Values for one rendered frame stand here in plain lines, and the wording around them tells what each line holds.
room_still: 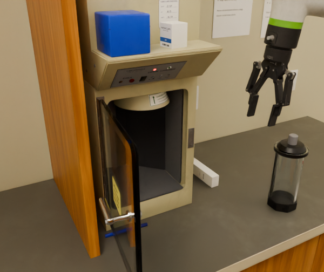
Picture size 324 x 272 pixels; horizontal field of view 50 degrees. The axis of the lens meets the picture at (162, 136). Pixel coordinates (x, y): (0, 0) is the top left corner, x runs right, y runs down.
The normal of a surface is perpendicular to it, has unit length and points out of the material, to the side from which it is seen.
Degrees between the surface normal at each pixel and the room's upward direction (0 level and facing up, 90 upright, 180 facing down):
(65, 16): 90
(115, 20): 90
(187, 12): 90
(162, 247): 0
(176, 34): 90
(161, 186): 0
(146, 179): 0
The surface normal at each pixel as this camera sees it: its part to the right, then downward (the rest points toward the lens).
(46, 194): 0.00, -0.90
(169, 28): -0.82, 0.25
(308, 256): 0.47, 0.37
